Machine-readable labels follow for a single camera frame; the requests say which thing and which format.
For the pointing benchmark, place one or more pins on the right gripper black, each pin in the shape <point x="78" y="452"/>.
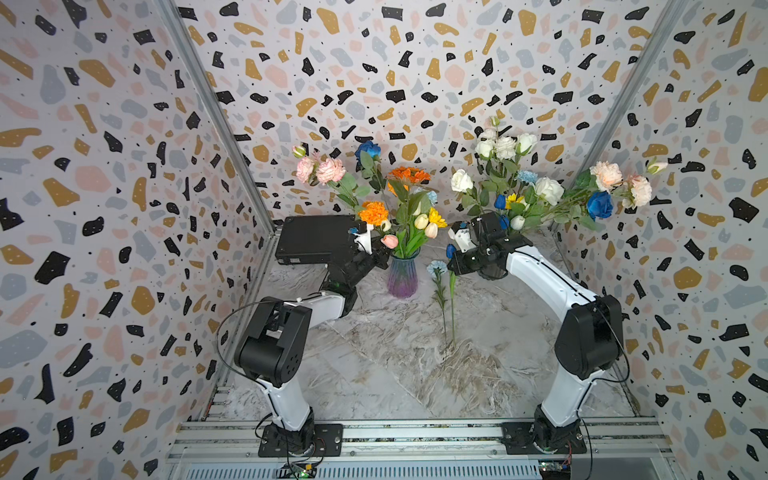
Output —
<point x="459" y="266"/>

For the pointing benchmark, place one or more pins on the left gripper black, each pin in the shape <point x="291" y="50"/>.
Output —
<point x="378" y="256"/>

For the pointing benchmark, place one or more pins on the small blue tulip flower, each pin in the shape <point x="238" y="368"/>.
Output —
<point x="451" y="282"/>

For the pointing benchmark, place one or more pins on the purple ribbed glass vase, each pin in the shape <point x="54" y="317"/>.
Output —
<point x="402" y="280"/>

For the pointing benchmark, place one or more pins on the light blue carnation flower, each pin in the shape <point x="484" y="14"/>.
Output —
<point x="437" y="270"/>

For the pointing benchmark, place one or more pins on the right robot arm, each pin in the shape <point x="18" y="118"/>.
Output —
<point x="590" y="338"/>

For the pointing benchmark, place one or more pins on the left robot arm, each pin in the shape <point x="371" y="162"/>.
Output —
<point x="271" y="348"/>

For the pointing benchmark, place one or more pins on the white flower bouquet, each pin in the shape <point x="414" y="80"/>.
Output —
<point x="523" y="199"/>

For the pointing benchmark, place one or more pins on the orange marigold flower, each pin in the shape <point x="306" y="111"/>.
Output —
<point x="373" y="213"/>

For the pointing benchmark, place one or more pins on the black rectangular case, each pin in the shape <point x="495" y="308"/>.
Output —
<point x="317" y="239"/>

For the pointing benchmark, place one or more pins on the yellow sunflower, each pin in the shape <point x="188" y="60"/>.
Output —
<point x="435" y="218"/>

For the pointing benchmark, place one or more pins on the large orange gerbera flower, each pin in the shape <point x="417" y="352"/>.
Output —
<point x="410" y="175"/>

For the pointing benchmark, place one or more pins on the pink carnation stem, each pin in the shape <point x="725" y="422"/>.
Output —
<point x="314" y="169"/>

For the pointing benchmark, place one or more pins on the blue rose right bouquet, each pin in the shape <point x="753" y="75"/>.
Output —
<point x="600" y="205"/>

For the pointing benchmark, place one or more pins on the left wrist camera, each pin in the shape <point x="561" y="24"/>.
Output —
<point x="362" y="238"/>

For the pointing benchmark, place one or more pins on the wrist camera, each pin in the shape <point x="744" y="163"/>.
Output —
<point x="459" y="233"/>
<point x="362" y="238"/>

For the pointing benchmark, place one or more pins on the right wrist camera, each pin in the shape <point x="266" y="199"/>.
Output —
<point x="459" y="233"/>

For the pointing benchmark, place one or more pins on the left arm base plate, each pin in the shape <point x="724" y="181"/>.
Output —
<point x="300" y="439"/>

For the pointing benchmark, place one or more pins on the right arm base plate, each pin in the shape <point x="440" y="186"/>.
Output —
<point x="529" y="438"/>

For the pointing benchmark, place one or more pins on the aluminium front rail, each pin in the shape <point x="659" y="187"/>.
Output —
<point x="603" y="448"/>

